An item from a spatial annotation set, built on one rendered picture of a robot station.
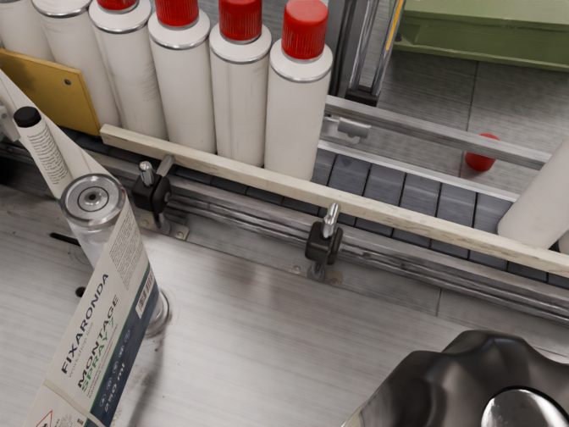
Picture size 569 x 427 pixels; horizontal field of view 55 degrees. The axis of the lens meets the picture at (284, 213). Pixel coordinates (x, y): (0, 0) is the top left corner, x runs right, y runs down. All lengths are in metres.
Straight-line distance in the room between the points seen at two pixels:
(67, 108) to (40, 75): 0.04
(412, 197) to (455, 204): 0.04
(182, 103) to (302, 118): 0.11
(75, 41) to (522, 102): 0.55
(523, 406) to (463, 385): 0.02
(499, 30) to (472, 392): 0.65
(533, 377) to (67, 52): 0.45
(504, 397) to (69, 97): 0.47
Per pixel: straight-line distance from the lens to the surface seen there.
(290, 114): 0.46
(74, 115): 0.59
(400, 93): 0.74
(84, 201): 0.34
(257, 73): 0.46
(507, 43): 0.81
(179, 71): 0.48
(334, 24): 0.58
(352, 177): 0.58
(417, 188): 0.59
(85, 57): 0.53
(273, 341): 0.49
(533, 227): 0.54
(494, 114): 0.76
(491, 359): 0.19
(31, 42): 0.56
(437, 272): 0.57
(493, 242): 0.54
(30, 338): 0.52
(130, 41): 0.49
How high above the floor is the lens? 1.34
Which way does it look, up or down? 59 degrees down
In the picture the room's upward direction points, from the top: 7 degrees clockwise
